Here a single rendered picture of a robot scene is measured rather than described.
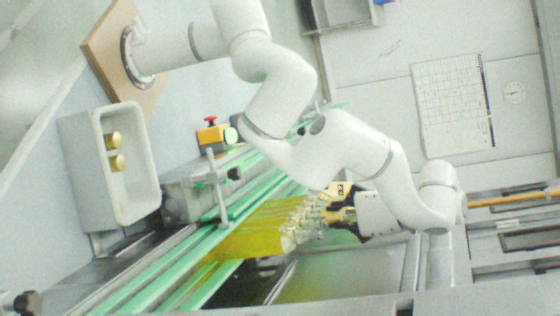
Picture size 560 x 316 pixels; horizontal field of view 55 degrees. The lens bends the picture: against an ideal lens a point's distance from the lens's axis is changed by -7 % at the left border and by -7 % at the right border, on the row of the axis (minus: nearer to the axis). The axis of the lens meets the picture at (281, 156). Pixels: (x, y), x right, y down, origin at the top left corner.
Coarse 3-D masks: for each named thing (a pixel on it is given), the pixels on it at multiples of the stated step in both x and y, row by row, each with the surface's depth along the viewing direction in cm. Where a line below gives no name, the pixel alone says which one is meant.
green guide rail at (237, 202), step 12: (276, 168) 171; (252, 180) 156; (264, 180) 154; (276, 180) 152; (240, 192) 142; (252, 192) 139; (228, 204) 132; (240, 204) 128; (204, 216) 122; (216, 216) 122; (228, 216) 120
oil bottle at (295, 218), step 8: (256, 216) 127; (264, 216) 125; (272, 216) 124; (280, 216) 122; (288, 216) 121; (296, 216) 121; (240, 224) 123; (248, 224) 123; (256, 224) 122; (264, 224) 121; (296, 224) 120
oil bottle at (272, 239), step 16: (272, 224) 119; (288, 224) 117; (224, 240) 118; (240, 240) 117; (256, 240) 116; (272, 240) 115; (288, 240) 115; (208, 256) 120; (224, 256) 119; (240, 256) 118; (256, 256) 117
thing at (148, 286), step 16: (288, 176) 163; (272, 192) 147; (256, 208) 134; (208, 224) 124; (192, 240) 112; (208, 240) 110; (176, 256) 104; (192, 256) 101; (144, 272) 96; (160, 272) 96; (176, 272) 93; (128, 288) 89; (144, 288) 88; (160, 288) 87; (112, 304) 83; (128, 304) 81; (144, 304) 81
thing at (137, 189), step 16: (96, 112) 99; (112, 112) 110; (128, 112) 114; (96, 128) 98; (112, 128) 115; (128, 128) 115; (144, 128) 114; (128, 144) 115; (144, 144) 115; (128, 160) 116; (144, 160) 115; (112, 176) 113; (128, 176) 116; (144, 176) 116; (112, 192) 100; (128, 192) 117; (144, 192) 116; (160, 192) 116; (128, 208) 112; (144, 208) 111; (128, 224) 103
